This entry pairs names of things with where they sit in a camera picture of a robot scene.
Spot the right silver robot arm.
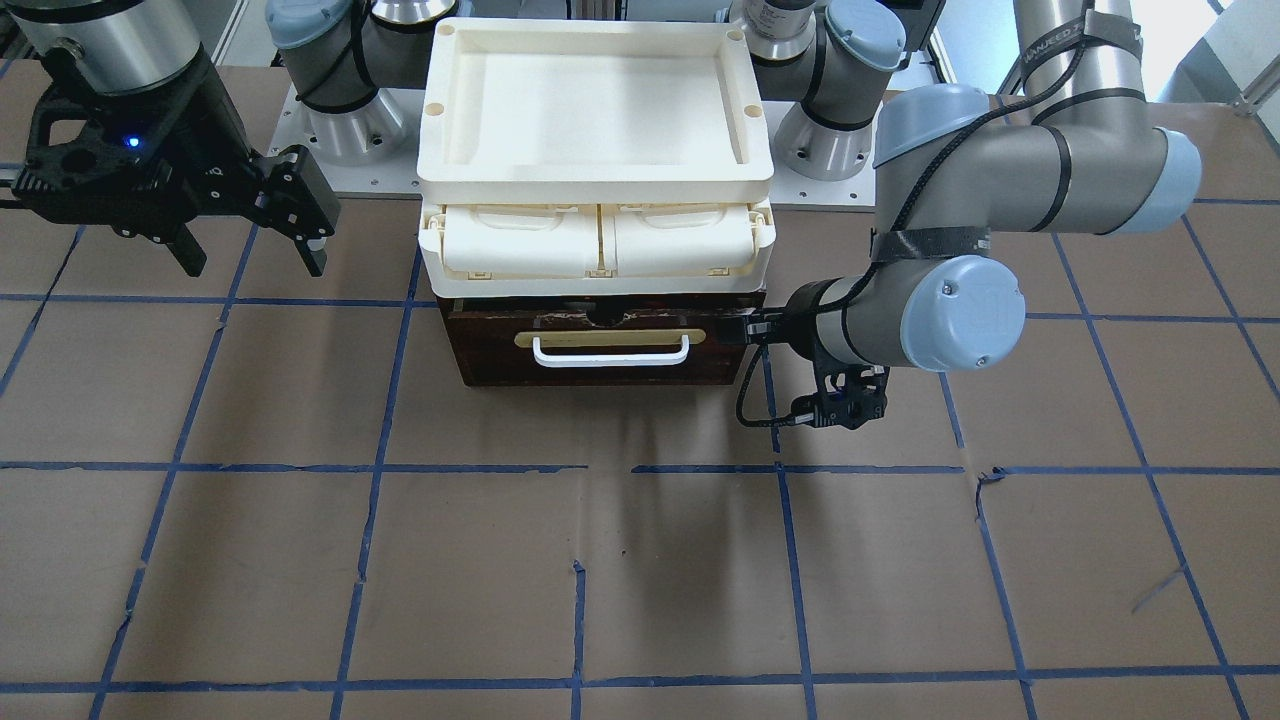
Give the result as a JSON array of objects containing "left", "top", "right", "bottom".
[{"left": 6, "top": 1, "right": 404, "bottom": 277}]

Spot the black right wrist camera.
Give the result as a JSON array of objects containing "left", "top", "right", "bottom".
[{"left": 12, "top": 86, "right": 170, "bottom": 225}]

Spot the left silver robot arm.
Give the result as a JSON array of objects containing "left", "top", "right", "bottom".
[{"left": 717, "top": 1, "right": 1202, "bottom": 372}]

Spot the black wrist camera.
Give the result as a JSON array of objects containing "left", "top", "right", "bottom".
[
  {"left": 785, "top": 363, "right": 890, "bottom": 430},
  {"left": 12, "top": 86, "right": 170, "bottom": 225}
]

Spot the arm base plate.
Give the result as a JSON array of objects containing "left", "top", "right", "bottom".
[{"left": 268, "top": 85, "right": 881, "bottom": 211}]

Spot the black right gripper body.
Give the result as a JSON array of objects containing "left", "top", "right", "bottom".
[{"left": 110, "top": 60, "right": 340, "bottom": 246}]

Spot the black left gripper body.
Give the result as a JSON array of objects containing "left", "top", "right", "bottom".
[{"left": 745, "top": 313, "right": 801, "bottom": 347}]

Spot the dark brown wooden cabinet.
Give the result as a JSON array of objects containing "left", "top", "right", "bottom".
[{"left": 438, "top": 284, "right": 769, "bottom": 389}]

